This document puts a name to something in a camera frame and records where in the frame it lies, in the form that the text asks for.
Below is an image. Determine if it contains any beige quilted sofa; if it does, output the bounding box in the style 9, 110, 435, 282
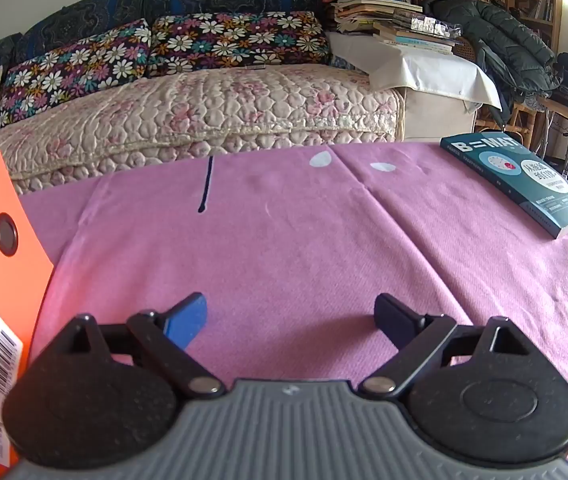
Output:
0, 64, 405, 197

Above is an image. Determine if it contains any stack of books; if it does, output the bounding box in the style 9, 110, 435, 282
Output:
331, 0, 462, 56

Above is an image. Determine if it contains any teal book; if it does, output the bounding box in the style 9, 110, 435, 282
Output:
440, 134, 568, 239

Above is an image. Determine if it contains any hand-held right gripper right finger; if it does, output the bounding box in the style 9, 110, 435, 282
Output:
359, 294, 519, 401

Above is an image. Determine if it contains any pink tablecloth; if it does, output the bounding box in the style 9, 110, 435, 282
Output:
18, 140, 568, 480

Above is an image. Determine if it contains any orange cardboard shoe box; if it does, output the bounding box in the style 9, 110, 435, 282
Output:
0, 150, 56, 475

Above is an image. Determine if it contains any floral daisy cushion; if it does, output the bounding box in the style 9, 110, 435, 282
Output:
148, 11, 333, 78
0, 19, 153, 131

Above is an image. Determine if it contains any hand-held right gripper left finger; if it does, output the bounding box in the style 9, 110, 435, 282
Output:
66, 292, 227, 401

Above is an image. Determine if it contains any wooden chair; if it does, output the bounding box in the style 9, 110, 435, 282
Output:
478, 99, 539, 137

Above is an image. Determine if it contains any silver foil pack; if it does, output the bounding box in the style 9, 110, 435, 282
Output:
393, 10, 460, 39

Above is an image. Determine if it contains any dark green puffer jacket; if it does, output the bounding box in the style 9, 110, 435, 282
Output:
421, 0, 564, 128

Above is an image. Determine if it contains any white cloth covered side table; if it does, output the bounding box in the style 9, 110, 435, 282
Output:
326, 30, 503, 143

